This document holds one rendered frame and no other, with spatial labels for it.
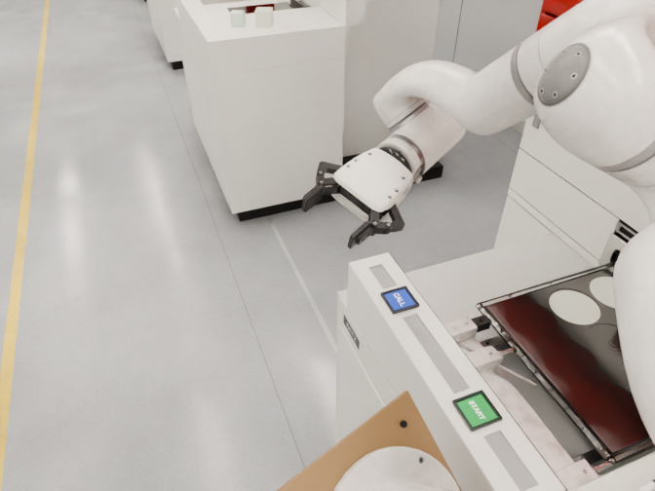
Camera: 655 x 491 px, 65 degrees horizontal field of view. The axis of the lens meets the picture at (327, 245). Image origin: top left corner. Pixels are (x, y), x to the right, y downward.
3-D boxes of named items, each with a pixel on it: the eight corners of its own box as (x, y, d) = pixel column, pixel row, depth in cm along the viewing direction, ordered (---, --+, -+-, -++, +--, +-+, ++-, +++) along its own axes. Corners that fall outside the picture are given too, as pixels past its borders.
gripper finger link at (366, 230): (390, 234, 79) (363, 260, 76) (373, 221, 80) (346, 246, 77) (395, 222, 76) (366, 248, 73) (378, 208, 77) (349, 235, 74)
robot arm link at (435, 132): (401, 122, 81) (434, 169, 83) (446, 85, 88) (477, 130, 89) (372, 141, 89) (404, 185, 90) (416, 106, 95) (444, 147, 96)
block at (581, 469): (579, 467, 82) (585, 457, 81) (595, 486, 80) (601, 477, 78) (537, 485, 80) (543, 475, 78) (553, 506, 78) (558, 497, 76)
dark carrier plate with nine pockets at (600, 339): (614, 268, 117) (615, 266, 117) (761, 388, 92) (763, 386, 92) (484, 308, 107) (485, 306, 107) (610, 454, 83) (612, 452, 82)
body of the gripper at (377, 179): (414, 196, 86) (373, 235, 81) (367, 162, 89) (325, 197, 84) (427, 167, 80) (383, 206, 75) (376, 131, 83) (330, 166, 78)
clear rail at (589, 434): (479, 305, 109) (481, 300, 108) (616, 465, 82) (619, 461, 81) (474, 307, 108) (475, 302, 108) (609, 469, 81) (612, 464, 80)
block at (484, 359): (488, 354, 100) (492, 344, 98) (499, 367, 98) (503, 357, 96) (453, 366, 98) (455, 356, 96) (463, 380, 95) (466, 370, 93)
